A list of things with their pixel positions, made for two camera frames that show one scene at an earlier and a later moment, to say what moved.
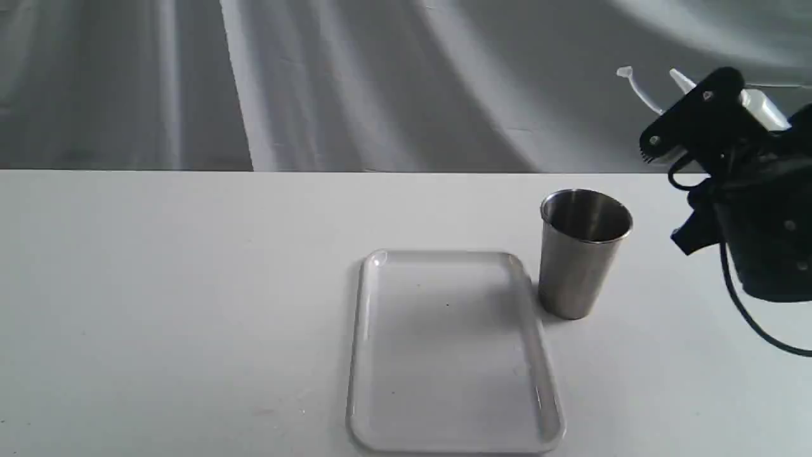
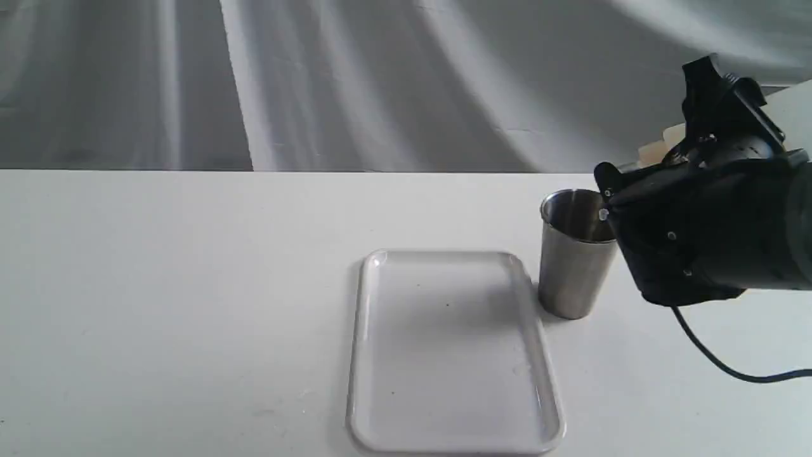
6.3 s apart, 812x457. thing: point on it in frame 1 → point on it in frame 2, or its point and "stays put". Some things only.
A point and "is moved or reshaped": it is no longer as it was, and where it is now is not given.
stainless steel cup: x=582 y=230 stays put
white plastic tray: x=448 y=356 stays put
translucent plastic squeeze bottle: x=769 y=112 is moved or reshaped
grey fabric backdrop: x=470 y=86 stays put
